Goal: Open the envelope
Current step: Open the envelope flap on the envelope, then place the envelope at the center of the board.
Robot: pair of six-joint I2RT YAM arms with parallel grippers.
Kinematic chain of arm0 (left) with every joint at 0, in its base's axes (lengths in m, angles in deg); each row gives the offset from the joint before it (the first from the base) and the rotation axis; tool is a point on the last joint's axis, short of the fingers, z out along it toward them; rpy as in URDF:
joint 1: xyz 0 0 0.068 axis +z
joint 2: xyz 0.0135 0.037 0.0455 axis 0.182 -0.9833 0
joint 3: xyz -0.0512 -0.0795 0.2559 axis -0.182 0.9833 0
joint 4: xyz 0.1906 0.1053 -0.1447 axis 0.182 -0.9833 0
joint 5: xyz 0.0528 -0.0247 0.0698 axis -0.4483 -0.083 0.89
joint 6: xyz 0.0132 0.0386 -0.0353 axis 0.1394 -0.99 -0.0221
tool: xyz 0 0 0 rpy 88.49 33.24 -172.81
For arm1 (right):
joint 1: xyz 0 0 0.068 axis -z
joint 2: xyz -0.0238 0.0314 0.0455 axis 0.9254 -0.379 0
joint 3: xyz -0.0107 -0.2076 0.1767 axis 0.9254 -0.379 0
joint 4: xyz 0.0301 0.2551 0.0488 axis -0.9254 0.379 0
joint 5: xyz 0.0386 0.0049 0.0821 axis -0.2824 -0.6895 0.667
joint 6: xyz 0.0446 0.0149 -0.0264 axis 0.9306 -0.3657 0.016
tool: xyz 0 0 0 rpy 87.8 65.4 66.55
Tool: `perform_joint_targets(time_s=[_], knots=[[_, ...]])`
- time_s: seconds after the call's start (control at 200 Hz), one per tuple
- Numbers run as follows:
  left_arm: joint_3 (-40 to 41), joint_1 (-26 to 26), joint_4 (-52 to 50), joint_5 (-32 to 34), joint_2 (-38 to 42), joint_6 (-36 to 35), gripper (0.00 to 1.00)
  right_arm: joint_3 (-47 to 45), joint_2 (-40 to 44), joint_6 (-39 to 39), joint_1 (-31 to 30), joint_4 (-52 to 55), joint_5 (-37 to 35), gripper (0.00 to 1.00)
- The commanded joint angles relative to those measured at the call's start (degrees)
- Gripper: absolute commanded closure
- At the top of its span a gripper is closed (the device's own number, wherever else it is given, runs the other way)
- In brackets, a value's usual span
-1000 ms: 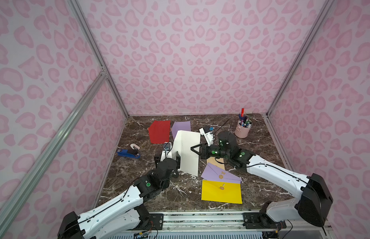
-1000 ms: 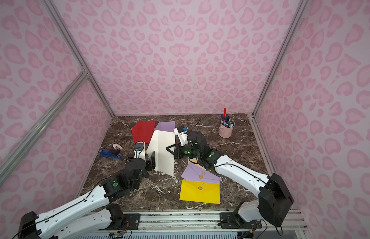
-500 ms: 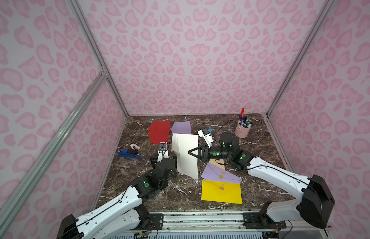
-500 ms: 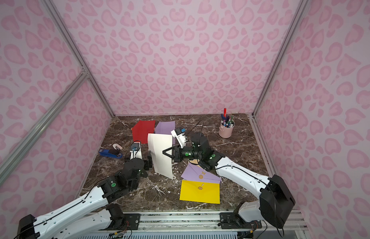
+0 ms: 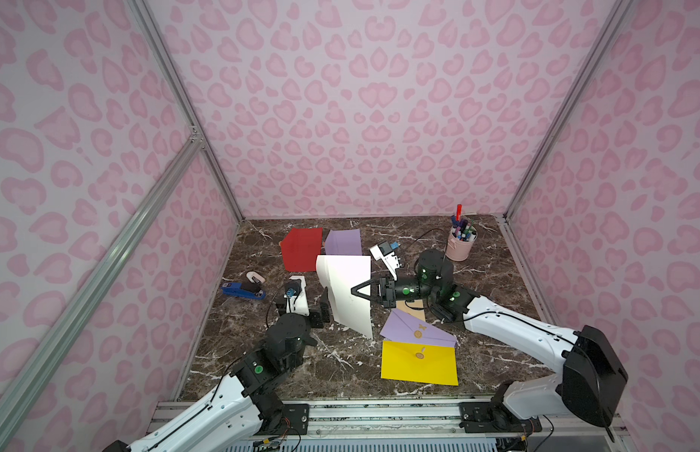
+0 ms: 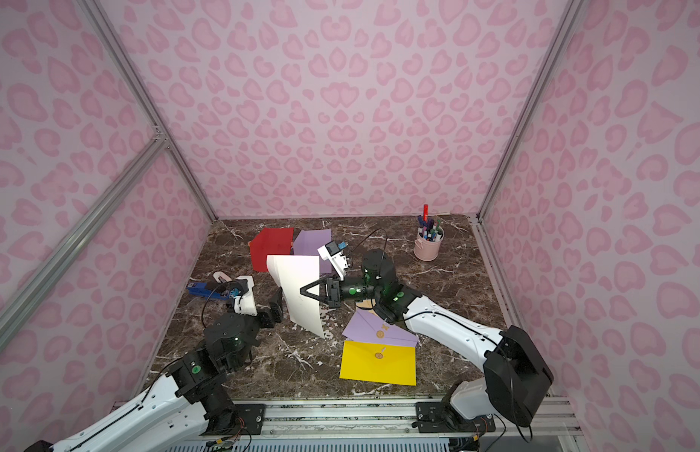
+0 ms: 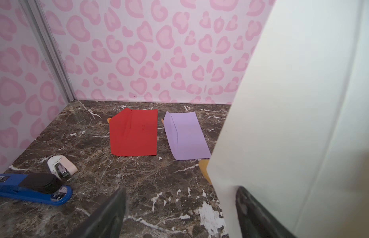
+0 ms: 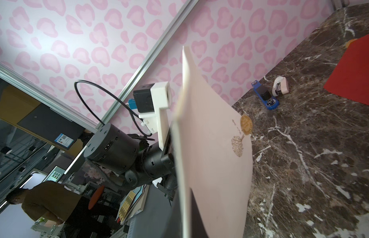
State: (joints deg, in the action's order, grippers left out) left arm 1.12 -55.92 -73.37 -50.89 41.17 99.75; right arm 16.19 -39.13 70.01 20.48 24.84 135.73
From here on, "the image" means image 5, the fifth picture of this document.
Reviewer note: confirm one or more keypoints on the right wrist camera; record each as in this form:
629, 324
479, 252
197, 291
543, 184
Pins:
386, 252

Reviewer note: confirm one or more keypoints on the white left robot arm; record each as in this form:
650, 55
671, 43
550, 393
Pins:
244, 403

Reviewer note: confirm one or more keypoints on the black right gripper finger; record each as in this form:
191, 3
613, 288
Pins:
369, 287
370, 298

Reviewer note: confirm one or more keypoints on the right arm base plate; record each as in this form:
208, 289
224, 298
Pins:
496, 419

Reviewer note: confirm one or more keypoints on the aluminium mounting rail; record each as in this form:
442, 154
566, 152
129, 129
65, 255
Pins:
437, 417

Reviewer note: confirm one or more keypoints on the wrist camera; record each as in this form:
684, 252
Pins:
386, 252
295, 296

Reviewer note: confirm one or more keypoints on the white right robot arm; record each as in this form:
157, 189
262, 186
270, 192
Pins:
587, 379

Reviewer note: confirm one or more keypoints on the cream white envelope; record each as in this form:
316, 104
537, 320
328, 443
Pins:
339, 274

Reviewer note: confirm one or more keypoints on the tan kraft envelope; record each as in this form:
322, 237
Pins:
413, 308

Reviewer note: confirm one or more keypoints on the yellow envelope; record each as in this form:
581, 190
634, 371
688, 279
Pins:
419, 363

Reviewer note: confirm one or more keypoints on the white tape dispenser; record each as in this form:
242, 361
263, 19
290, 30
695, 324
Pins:
255, 277

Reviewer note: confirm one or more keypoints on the red envelope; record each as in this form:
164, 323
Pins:
300, 249

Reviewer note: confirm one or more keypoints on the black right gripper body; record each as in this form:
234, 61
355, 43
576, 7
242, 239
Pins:
384, 291

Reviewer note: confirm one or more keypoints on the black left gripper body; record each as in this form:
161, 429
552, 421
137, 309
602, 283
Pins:
319, 316

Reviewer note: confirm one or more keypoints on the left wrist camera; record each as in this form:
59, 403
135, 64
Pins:
295, 296

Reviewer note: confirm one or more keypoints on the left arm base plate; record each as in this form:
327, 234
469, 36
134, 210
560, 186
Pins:
291, 418

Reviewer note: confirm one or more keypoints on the pink pen cup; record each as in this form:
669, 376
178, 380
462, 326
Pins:
459, 244

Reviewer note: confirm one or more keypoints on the lilac envelope with butterfly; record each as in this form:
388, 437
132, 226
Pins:
344, 242

